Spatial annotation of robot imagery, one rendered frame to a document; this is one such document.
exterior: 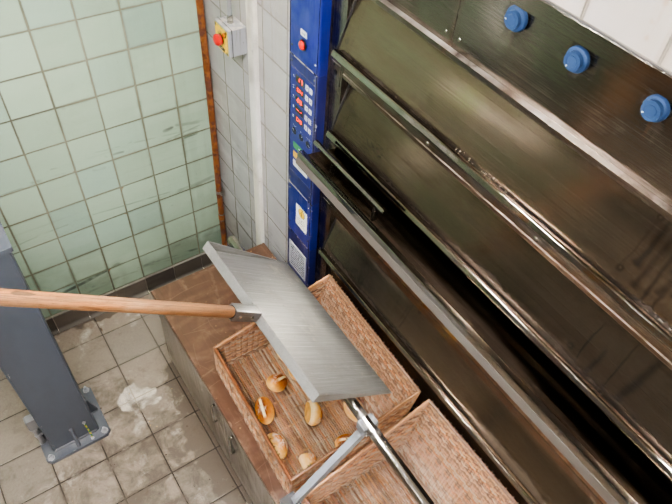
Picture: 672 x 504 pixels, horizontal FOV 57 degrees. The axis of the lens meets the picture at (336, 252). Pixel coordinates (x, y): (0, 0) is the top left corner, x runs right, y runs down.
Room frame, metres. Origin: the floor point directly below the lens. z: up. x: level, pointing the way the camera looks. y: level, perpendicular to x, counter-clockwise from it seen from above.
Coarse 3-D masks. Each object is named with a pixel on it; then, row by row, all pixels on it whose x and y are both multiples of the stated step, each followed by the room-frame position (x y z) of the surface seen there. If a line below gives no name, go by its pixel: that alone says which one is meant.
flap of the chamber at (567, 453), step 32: (320, 160) 1.39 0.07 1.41; (352, 192) 1.27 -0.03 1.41; (352, 224) 1.15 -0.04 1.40; (384, 224) 1.16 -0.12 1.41; (384, 256) 1.05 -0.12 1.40; (416, 256) 1.05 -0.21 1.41; (416, 288) 0.95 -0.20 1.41; (448, 288) 0.96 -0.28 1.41; (448, 320) 0.86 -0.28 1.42; (480, 320) 0.87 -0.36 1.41; (512, 352) 0.79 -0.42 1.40; (544, 384) 0.72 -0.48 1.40; (576, 416) 0.65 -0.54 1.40; (608, 448) 0.58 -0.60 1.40; (640, 480) 0.52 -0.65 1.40
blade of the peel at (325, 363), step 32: (224, 256) 1.12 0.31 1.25; (256, 256) 1.21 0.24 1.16; (256, 288) 1.04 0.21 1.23; (288, 288) 1.13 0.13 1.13; (288, 320) 0.96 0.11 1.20; (320, 320) 1.04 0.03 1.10; (288, 352) 0.80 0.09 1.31; (320, 352) 0.89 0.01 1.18; (352, 352) 0.96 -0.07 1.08; (320, 384) 0.76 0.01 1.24; (352, 384) 0.81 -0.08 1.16; (384, 384) 0.88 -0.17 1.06
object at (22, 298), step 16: (0, 288) 0.60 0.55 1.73; (0, 304) 0.58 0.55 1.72; (16, 304) 0.59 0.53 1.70; (32, 304) 0.61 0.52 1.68; (48, 304) 0.62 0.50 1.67; (64, 304) 0.64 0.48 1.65; (80, 304) 0.65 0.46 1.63; (96, 304) 0.67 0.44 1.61; (112, 304) 0.69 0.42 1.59; (128, 304) 0.71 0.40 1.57; (144, 304) 0.73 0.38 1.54; (160, 304) 0.75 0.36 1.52; (176, 304) 0.77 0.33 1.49; (192, 304) 0.80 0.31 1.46; (208, 304) 0.83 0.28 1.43
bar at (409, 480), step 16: (352, 400) 0.76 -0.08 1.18; (368, 416) 0.72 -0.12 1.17; (368, 432) 0.68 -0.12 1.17; (352, 448) 0.67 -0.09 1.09; (384, 448) 0.64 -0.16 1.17; (336, 464) 0.64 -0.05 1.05; (400, 464) 0.60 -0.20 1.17; (320, 480) 0.61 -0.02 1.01; (416, 480) 0.57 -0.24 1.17; (288, 496) 0.58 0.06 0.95; (304, 496) 0.58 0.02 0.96; (416, 496) 0.54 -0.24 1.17
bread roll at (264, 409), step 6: (258, 402) 1.00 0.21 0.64; (264, 402) 1.00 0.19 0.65; (270, 402) 1.01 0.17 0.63; (258, 408) 0.98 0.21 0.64; (264, 408) 0.98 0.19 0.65; (270, 408) 0.98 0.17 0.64; (258, 414) 0.96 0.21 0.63; (264, 414) 0.96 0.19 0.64; (270, 414) 0.96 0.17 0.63; (264, 420) 0.94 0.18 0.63; (270, 420) 0.95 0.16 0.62
